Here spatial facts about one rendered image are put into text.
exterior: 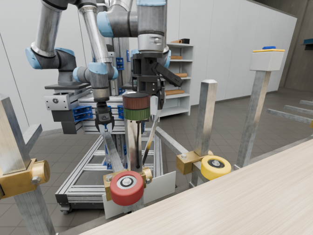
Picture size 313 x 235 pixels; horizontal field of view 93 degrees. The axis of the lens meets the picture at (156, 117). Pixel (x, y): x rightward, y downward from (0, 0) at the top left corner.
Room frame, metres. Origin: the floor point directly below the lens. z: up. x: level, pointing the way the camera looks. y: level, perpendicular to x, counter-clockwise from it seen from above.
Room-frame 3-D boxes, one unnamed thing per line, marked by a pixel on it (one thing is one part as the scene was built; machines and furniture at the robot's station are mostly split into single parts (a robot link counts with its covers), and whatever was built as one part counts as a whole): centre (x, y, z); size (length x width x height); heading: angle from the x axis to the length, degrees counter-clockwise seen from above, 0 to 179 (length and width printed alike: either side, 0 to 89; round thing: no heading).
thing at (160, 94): (0.46, -0.01, 1.08); 0.05 x 0.02 x 0.09; 25
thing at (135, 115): (0.32, 0.04, 1.07); 0.06 x 0.06 x 0.02
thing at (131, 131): (0.36, 0.06, 0.87); 0.03 x 0.03 x 0.48; 25
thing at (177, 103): (3.39, -0.31, 0.78); 0.90 x 0.45 x 1.55; 120
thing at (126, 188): (0.29, 0.07, 0.85); 0.08 x 0.08 x 0.11
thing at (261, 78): (0.58, -0.40, 0.93); 0.05 x 0.04 x 0.45; 115
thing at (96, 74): (0.69, 0.26, 1.12); 0.09 x 0.08 x 0.11; 57
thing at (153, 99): (0.45, 0.02, 1.04); 0.06 x 0.03 x 0.09; 114
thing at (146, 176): (0.35, 0.08, 0.85); 0.13 x 0.06 x 0.05; 115
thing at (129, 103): (0.32, 0.04, 1.10); 0.06 x 0.06 x 0.02
